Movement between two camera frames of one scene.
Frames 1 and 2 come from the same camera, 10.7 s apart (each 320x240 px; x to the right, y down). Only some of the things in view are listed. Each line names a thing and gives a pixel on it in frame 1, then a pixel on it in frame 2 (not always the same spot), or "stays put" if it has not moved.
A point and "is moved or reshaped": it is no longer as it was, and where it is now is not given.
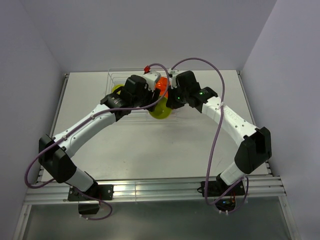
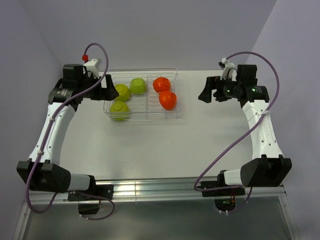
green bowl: x=161 y=111 is moved or reshaped
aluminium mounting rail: x=158 y=189 stays put
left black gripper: x=150 y=93 to x=105 y=94
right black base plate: x=218 y=188 stays put
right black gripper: x=171 y=102 to x=210 y=84
